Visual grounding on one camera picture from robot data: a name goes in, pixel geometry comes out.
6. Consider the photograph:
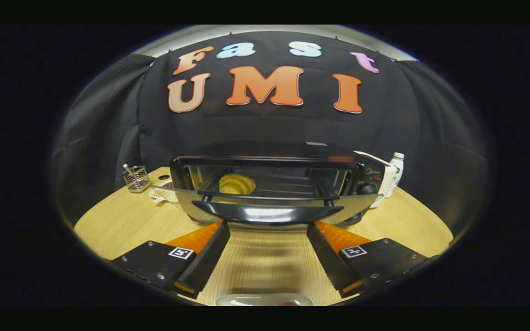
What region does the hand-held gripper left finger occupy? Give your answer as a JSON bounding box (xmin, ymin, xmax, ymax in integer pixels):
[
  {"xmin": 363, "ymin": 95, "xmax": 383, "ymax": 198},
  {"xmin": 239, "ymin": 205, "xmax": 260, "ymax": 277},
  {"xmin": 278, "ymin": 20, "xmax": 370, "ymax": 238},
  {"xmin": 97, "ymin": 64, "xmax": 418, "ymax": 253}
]
[{"xmin": 109, "ymin": 221, "xmax": 231, "ymax": 300}]

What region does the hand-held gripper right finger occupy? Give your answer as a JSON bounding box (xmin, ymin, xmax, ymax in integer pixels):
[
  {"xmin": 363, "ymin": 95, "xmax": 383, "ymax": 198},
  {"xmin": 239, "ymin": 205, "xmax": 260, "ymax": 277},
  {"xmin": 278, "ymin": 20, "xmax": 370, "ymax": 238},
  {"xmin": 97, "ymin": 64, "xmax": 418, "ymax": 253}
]
[{"xmin": 306, "ymin": 221, "xmax": 440, "ymax": 298}]

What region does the black toaster oven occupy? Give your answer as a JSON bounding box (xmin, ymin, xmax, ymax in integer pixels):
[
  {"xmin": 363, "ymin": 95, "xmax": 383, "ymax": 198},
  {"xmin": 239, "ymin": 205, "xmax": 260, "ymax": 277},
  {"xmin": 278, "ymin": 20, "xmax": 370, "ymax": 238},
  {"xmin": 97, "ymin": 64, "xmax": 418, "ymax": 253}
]
[{"xmin": 152, "ymin": 140, "xmax": 387, "ymax": 230}]

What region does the white boxy appliance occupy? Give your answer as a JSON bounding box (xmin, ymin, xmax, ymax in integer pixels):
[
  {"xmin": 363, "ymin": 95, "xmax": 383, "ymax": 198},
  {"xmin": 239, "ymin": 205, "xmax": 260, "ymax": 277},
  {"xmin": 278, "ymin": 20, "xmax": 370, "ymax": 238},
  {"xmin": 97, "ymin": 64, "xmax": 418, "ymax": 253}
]
[{"xmin": 353, "ymin": 150, "xmax": 397, "ymax": 208}]

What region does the small white snack dish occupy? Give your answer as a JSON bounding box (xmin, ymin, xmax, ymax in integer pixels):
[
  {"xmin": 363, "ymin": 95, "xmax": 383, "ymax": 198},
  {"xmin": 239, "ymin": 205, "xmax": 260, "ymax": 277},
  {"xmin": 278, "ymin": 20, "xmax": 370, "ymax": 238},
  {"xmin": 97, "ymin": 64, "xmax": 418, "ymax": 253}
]
[{"xmin": 149, "ymin": 182, "xmax": 179, "ymax": 204}]

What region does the white bottle with green label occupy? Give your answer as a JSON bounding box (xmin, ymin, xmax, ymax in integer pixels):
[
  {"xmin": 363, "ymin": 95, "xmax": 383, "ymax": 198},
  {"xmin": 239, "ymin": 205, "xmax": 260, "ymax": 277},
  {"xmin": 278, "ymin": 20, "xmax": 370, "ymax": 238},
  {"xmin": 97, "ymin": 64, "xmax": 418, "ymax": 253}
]
[{"xmin": 384, "ymin": 152, "xmax": 405, "ymax": 199}]

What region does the wire mesh holder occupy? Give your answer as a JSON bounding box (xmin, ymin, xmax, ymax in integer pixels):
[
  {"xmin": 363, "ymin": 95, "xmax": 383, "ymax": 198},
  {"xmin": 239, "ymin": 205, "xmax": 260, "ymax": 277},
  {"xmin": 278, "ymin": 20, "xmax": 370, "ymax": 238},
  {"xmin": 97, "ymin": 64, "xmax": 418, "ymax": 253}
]
[{"xmin": 122, "ymin": 164, "xmax": 151, "ymax": 193}]

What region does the golden croissant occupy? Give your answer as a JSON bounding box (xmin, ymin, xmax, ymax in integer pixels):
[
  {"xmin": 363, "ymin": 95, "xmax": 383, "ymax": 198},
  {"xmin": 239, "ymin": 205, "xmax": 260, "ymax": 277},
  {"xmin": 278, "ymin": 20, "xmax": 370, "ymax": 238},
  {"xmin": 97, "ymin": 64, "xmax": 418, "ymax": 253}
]
[{"xmin": 219, "ymin": 173, "xmax": 256, "ymax": 195}]

